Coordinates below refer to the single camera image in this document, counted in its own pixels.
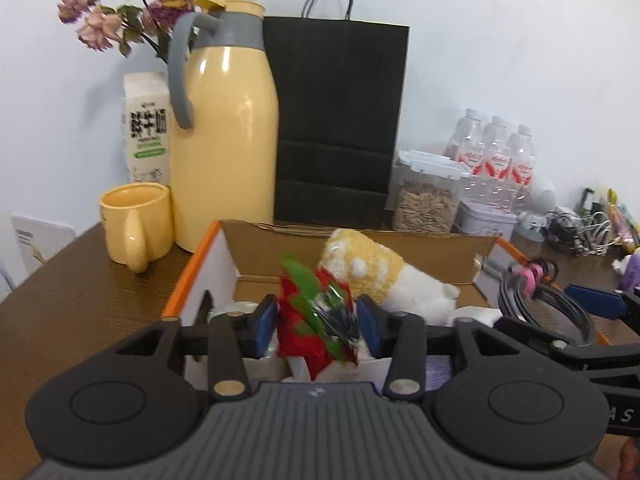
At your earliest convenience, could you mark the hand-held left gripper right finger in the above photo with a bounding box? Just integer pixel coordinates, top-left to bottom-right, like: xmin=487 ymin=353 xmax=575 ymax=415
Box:
xmin=355 ymin=294 xmax=539 ymax=402

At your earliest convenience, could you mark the black cable bundle pink tie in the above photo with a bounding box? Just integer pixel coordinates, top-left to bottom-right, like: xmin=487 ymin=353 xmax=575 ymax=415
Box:
xmin=497 ymin=258 xmax=598 ymax=346

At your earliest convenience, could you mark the water bottle red label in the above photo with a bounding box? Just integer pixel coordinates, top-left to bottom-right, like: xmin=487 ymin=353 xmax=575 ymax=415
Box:
xmin=480 ymin=115 xmax=511 ymax=183
xmin=445 ymin=108 xmax=483 ymax=173
xmin=507 ymin=124 xmax=536 ymax=188

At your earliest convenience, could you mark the clear container of seeds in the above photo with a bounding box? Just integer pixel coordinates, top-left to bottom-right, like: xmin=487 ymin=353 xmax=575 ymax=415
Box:
xmin=391 ymin=150 xmax=471 ymax=233

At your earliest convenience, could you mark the pale purple tin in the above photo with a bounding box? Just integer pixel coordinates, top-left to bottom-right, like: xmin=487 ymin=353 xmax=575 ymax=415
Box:
xmin=455 ymin=199 xmax=518 ymax=237

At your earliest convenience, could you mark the black paper bag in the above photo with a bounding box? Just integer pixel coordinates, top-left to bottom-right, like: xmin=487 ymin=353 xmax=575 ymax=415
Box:
xmin=262 ymin=0 xmax=411 ymax=226

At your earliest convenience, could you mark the purple tissue pack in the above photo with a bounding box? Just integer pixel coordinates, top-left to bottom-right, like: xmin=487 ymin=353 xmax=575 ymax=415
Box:
xmin=612 ymin=252 xmax=640 ymax=291

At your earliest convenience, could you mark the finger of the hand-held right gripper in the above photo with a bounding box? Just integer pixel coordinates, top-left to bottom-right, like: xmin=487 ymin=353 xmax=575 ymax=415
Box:
xmin=495 ymin=317 xmax=640 ymax=369
xmin=566 ymin=285 xmax=640 ymax=321

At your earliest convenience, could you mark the colourful snack packet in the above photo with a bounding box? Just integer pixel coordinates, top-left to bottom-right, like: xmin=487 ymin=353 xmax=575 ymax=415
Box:
xmin=606 ymin=189 xmax=640 ymax=253

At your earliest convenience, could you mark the black cable tangle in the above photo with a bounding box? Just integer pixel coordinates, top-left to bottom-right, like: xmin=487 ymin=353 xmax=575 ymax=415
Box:
xmin=545 ymin=205 xmax=583 ymax=256

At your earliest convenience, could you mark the white board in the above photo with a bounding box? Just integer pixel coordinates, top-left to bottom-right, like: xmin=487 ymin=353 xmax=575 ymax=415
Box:
xmin=0 ymin=210 xmax=76 ymax=291

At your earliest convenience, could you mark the red green packet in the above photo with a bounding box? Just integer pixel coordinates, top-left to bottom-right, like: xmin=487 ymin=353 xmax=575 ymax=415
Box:
xmin=277 ymin=255 xmax=362 ymax=381

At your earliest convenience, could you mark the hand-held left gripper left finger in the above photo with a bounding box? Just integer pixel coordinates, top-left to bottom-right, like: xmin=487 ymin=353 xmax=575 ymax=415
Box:
xmin=115 ymin=294 xmax=279 ymax=402

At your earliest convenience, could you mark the white milk carton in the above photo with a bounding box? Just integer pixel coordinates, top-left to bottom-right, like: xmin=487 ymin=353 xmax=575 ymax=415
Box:
xmin=121 ymin=72 xmax=173 ymax=186

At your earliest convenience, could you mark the white robot figurine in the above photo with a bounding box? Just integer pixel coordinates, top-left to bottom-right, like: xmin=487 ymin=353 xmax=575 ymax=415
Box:
xmin=512 ymin=180 xmax=557 ymax=245

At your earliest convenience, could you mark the yellow thermos jug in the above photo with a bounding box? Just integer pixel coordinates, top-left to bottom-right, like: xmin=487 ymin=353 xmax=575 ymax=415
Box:
xmin=167 ymin=0 xmax=280 ymax=253

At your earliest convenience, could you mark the yellow white plush hamster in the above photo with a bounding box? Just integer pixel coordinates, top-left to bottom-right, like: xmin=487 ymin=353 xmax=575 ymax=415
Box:
xmin=320 ymin=228 xmax=461 ymax=326

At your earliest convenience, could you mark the red orange cardboard box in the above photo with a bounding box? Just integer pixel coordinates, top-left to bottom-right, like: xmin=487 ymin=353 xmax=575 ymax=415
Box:
xmin=161 ymin=220 xmax=533 ymax=391

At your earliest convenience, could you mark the yellow mug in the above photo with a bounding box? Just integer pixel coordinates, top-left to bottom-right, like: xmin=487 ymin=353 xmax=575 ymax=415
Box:
xmin=98 ymin=183 xmax=174 ymax=273

